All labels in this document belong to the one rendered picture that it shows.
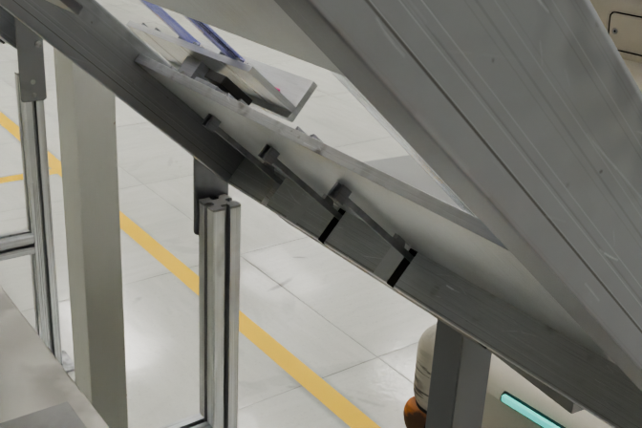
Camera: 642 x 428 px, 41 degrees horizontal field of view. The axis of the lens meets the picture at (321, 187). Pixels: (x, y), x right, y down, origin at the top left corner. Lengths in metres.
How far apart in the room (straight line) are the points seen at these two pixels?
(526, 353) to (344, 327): 1.38
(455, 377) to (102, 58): 0.62
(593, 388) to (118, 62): 0.56
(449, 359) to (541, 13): 0.98
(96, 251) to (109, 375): 0.21
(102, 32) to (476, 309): 0.46
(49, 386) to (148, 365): 1.16
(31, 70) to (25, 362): 0.93
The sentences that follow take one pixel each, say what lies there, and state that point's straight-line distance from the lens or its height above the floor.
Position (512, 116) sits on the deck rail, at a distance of 0.25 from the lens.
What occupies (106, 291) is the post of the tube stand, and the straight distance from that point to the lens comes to 1.32.
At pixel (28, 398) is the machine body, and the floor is 0.62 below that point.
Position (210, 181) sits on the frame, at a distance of 1.10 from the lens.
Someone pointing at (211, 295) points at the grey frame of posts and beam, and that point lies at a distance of 1.12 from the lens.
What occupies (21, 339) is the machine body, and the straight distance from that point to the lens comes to 0.87.
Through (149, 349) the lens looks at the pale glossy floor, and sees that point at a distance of 2.00.
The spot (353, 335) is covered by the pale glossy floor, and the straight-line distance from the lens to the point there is 2.05.
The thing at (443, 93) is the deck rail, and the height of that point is 1.01.
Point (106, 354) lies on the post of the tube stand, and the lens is 1.37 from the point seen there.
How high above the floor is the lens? 1.06
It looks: 22 degrees down
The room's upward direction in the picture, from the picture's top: 3 degrees clockwise
